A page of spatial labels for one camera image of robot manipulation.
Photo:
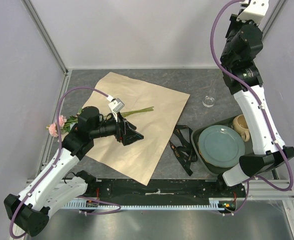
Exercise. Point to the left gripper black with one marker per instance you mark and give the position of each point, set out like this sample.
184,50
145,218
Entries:
125,132

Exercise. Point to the orange wrapping paper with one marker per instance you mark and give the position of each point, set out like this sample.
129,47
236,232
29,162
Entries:
139,160

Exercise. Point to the black ribbon gold lettering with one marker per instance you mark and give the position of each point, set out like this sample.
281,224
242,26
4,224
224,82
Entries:
185,153

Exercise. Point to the artificial flower bunch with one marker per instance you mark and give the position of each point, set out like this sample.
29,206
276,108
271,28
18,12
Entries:
89,118

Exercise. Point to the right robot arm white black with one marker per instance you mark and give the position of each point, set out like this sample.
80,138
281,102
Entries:
243,43

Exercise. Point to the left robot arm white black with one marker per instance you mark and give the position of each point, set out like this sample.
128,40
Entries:
32,208

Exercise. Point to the clear glass vase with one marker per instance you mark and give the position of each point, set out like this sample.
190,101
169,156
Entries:
208,101

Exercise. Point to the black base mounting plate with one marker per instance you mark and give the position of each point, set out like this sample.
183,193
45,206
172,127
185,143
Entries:
161,192

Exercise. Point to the dark green tray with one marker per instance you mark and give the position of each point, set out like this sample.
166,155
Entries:
214,170

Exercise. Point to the blue-grey ceramic plate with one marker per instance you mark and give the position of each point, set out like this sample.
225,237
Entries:
221,146

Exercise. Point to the beige ceramic mug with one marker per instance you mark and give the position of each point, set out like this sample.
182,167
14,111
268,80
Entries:
240,126

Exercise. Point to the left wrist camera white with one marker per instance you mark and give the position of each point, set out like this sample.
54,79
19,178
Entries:
115,106

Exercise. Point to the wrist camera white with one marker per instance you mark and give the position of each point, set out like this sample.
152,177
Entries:
254,10
115,106

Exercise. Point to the grey slotted cable duct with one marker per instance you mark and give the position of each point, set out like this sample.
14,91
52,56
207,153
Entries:
82,204

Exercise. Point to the left aluminium frame post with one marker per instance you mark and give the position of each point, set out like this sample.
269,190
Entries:
44,33

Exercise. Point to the aluminium frame post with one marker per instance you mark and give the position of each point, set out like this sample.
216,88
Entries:
44,33
274,9

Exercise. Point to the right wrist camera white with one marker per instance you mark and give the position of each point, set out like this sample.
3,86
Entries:
254,10

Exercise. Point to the right aluminium frame post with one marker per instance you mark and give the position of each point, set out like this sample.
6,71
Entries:
274,9

